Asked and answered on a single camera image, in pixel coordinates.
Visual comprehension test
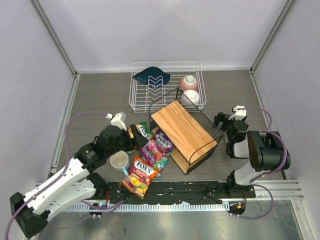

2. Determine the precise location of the purple berries candy bag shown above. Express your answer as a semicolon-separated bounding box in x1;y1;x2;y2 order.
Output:
141;129;175;166

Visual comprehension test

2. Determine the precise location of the pink patterned bowl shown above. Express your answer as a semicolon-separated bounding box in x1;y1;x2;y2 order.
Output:
179;75;198;91

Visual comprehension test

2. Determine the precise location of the white bowl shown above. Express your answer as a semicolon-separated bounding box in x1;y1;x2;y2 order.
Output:
180;89;200;105

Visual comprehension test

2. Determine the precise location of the orange fruits candy bag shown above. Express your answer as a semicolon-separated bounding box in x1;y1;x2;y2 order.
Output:
120;156;158;200

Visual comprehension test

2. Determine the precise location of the dark blue leaf plate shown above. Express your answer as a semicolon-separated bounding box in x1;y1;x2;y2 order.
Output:
132;66;171;88

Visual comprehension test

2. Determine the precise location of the green candy bag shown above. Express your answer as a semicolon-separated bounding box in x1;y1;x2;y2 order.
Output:
135;122;153;140

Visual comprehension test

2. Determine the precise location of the aluminium rail frame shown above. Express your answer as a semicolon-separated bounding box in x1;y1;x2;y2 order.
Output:
40;0;320;240

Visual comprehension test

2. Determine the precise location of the purple cable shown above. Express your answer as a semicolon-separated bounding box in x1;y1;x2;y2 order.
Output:
4;111;125;240
231;106;287;220

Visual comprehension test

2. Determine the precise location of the wooden two-tier wire shelf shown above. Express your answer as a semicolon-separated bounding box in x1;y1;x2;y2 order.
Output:
147;88;223;175

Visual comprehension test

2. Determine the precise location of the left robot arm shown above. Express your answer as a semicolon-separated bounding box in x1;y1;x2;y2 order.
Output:
9;124;148;238

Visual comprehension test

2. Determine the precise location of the white wire dish rack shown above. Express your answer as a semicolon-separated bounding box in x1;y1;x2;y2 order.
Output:
128;61;207;113

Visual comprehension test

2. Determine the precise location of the white slotted cable duct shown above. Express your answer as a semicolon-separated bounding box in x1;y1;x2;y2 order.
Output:
81;201;230;213

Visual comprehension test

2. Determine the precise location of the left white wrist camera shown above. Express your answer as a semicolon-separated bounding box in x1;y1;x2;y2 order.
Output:
105;112;127;131

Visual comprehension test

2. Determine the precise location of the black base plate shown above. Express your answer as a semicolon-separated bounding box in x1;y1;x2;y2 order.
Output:
89;181;256;205

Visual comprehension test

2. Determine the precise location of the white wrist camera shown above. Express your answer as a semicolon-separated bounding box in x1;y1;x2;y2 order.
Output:
105;112;127;131
228;105;247;121

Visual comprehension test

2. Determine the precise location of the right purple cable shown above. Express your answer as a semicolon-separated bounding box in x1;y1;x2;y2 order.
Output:
231;106;287;220

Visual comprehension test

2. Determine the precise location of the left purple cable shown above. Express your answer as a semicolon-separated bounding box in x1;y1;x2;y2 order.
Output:
4;111;125;240

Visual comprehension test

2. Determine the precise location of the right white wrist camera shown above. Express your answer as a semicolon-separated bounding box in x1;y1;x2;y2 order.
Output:
228;105;247;121

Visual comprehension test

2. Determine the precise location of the teal mint candy bag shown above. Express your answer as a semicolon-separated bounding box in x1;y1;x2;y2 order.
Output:
152;153;170;181

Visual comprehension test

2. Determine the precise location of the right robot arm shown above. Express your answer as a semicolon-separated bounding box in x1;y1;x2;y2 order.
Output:
213;110;291;194

